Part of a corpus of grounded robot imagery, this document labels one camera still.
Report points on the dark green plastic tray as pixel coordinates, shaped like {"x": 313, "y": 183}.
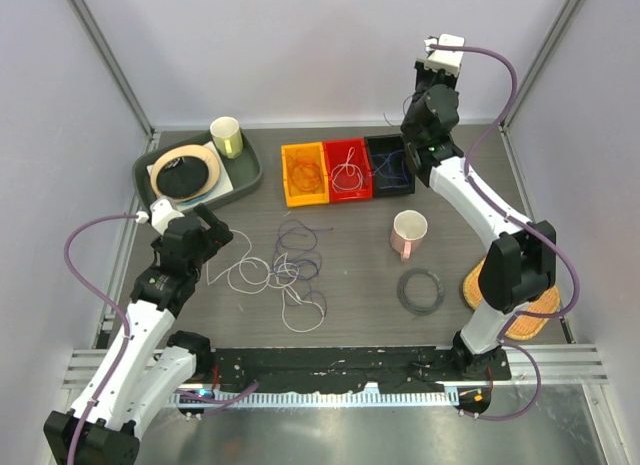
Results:
{"x": 244, "y": 175}

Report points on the aluminium corner post right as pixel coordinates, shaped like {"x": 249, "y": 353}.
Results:
{"x": 555, "y": 34}

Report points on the aluminium corner post left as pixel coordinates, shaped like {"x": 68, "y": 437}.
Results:
{"x": 98, "y": 40}

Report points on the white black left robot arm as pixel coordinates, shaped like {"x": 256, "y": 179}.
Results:
{"x": 145, "y": 363}

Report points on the aluminium rail frame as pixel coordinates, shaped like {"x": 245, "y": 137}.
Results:
{"x": 536, "y": 366}

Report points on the black plastic bin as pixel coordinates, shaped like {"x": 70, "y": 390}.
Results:
{"x": 391, "y": 177}

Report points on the red plastic bin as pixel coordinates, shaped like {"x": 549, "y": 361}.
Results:
{"x": 348, "y": 170}

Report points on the white square board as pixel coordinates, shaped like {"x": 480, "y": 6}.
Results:
{"x": 222, "y": 180}

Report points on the pink white mug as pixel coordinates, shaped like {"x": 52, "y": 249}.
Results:
{"x": 409, "y": 228}

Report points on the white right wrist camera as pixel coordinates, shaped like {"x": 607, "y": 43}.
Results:
{"x": 442, "y": 53}

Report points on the beige wooden plate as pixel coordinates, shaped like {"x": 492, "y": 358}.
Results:
{"x": 192, "y": 150}

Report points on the cream yellow cup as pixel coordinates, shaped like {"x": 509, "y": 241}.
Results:
{"x": 226, "y": 135}

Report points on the yellow plastic bin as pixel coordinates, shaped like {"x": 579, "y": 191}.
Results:
{"x": 304, "y": 174}

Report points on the aluminium corner post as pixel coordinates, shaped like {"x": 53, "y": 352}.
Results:
{"x": 98, "y": 40}
{"x": 555, "y": 34}

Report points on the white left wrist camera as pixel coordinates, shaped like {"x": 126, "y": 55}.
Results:
{"x": 162, "y": 212}

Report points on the black round disc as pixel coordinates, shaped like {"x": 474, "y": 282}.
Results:
{"x": 182, "y": 177}

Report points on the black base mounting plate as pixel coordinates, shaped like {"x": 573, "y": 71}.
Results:
{"x": 338, "y": 370}

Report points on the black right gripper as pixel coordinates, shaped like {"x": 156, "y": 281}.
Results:
{"x": 422, "y": 72}

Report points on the orange woven mat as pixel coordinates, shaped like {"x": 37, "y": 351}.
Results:
{"x": 525, "y": 327}

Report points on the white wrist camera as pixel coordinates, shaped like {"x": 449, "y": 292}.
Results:
{"x": 162, "y": 212}
{"x": 442, "y": 53}

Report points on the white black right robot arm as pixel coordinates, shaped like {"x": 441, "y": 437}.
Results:
{"x": 519, "y": 265}

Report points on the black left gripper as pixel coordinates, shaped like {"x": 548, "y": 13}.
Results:
{"x": 218, "y": 230}

